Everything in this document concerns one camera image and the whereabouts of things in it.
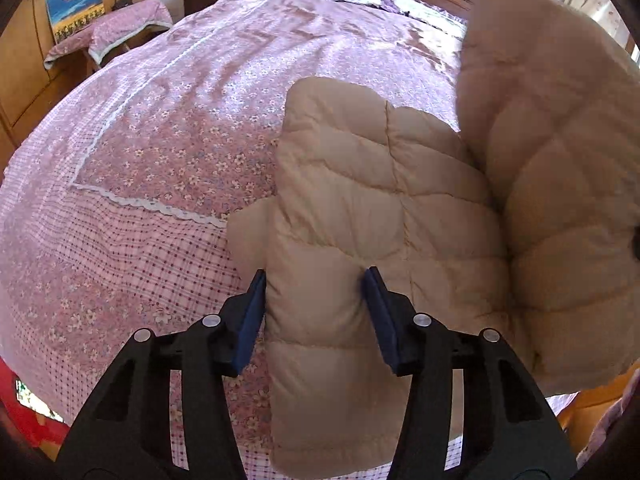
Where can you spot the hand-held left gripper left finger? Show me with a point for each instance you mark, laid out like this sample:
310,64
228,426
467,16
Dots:
250,320

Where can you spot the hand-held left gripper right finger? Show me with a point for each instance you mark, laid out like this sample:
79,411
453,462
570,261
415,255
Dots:
380,320

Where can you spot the beige down jacket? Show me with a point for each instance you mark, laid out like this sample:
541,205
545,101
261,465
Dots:
375,185

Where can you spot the pink floral bedspread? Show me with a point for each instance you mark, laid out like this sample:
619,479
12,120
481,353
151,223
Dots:
150,160

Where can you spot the pale patterned cloth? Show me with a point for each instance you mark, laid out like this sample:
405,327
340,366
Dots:
600,437

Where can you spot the light wooden wardrobe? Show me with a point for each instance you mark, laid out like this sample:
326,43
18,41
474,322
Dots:
25,75

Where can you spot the small black bag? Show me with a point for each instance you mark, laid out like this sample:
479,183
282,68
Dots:
121,2

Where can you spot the blue and yellow painting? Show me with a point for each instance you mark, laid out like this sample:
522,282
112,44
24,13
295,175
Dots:
75,10

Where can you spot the white curtain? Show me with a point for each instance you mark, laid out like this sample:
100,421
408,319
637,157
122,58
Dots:
600,5

